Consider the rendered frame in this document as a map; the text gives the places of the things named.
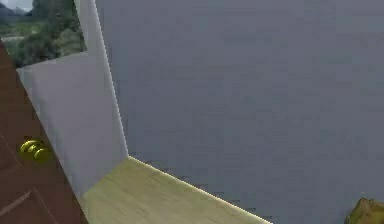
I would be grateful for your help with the yellow round door knob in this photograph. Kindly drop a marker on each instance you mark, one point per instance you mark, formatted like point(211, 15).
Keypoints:
point(33, 150)

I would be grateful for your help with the brown wooden room door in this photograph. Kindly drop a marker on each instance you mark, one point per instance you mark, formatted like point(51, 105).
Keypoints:
point(20, 186)

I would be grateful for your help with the olive yellow lumpy object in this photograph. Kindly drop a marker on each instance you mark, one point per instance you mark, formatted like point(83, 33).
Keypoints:
point(366, 213)

